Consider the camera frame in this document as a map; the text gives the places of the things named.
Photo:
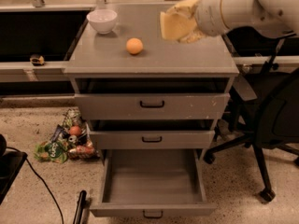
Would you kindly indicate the yellow black tape measure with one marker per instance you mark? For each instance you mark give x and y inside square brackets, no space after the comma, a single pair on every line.
[37,60]

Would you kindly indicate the yellow sponge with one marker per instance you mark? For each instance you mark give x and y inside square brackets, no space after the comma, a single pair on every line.
[174,27]

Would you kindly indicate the grey top drawer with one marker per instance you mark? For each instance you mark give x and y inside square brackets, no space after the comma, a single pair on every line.
[151,106]

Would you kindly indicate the orange fruit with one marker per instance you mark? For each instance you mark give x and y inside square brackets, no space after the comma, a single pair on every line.
[134,46]

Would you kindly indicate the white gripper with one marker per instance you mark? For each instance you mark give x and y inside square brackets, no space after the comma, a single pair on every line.
[209,13]

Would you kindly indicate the grey drawer cabinet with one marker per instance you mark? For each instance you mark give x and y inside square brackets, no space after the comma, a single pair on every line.
[101,64]

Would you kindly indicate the grey drawer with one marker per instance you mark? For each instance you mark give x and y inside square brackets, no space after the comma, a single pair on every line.
[152,183]
[151,106]
[152,139]

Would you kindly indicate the grey bottom drawer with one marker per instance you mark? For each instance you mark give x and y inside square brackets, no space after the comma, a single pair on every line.
[152,183]

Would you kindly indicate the grey shelf rail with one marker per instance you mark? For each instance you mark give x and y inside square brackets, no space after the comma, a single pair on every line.
[26,72]

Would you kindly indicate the black office chair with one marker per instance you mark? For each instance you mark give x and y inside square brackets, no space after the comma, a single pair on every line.
[264,104]

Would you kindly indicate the black device on left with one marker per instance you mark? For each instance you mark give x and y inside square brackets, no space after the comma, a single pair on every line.
[10,164]

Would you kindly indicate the white bowl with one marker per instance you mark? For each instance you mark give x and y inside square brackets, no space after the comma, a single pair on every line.
[102,21]

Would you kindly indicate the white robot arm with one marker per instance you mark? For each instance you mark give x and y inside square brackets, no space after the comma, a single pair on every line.
[271,18]

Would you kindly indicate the black bar on floor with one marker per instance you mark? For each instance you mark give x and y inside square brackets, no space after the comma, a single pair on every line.
[80,206]

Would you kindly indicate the green snack bag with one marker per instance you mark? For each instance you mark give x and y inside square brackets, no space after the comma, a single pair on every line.
[51,151]

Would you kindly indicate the grey middle drawer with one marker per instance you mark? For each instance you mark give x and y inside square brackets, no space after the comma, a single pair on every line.
[152,139]

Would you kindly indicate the red tomato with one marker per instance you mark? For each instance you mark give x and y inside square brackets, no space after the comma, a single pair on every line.
[75,130]

